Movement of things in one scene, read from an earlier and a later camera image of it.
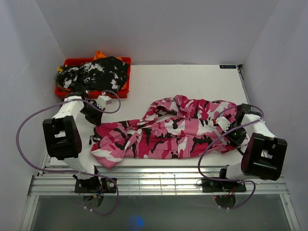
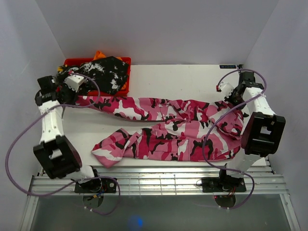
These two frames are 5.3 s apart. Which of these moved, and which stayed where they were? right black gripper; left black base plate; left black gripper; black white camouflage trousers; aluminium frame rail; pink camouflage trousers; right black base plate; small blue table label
Moved: pink camouflage trousers; right black gripper; left black gripper
Stayed: black white camouflage trousers; small blue table label; aluminium frame rail; left black base plate; right black base plate
